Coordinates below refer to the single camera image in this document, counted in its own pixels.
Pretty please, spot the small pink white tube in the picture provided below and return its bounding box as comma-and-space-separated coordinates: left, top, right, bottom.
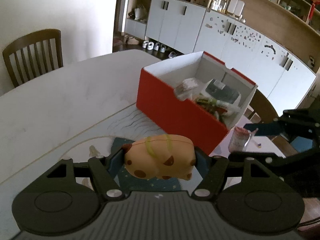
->
228, 126, 258, 153

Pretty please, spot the white green wipes pack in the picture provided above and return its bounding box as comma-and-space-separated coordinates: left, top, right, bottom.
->
200, 79, 241, 106

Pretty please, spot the cotton swabs bag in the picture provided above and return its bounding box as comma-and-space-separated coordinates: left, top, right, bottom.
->
174, 77, 205, 101

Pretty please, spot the tan spotted plush toy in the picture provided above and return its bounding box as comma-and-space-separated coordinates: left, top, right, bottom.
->
121, 134, 196, 180

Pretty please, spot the green white tube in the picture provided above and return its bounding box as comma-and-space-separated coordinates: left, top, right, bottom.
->
213, 99, 240, 112

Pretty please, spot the dark foil packet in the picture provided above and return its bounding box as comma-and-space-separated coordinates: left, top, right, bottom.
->
195, 96, 218, 113

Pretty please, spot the near wooden chair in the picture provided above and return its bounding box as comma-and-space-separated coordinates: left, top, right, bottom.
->
245, 89, 298, 157

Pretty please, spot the wooden chair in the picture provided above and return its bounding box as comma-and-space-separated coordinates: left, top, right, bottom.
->
245, 89, 298, 157
2, 29, 63, 88

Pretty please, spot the red cardboard shoe box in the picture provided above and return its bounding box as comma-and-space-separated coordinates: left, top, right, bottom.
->
136, 51, 258, 154

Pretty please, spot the white shoes row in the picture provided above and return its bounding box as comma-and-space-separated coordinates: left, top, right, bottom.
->
142, 41, 183, 60

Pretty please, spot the far wooden chair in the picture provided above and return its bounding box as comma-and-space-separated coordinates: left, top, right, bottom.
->
2, 29, 63, 88

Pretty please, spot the white wall cabinet unit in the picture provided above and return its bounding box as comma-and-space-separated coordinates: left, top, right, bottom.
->
126, 0, 319, 112

